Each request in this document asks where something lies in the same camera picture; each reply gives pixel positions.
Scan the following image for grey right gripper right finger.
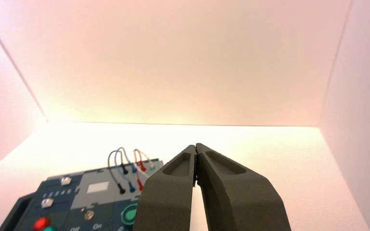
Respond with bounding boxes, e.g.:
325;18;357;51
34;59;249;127
196;143;292;231

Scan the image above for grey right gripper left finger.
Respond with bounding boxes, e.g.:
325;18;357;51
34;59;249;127
132;144;196;231

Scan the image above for green rotary dial knob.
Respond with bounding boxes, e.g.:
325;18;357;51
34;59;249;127
120;203;138;228

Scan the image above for blue grey control panel box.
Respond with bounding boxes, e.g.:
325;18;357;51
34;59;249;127
0;158;165;231

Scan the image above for white rectangular display window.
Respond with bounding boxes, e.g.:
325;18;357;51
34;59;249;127
86;181;110;194

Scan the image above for red push button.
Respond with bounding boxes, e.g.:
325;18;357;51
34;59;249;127
31;217;52;231

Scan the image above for red jumper cable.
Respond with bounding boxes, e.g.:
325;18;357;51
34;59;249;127
132;149;147;192

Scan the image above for blue jumper cable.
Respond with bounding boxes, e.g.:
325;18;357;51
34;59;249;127
114;147;138;193

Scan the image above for white jumper cable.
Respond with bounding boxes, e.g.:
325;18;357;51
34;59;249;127
133;150;156;178

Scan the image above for black jumper cable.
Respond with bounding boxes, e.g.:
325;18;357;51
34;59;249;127
107;150;129;195

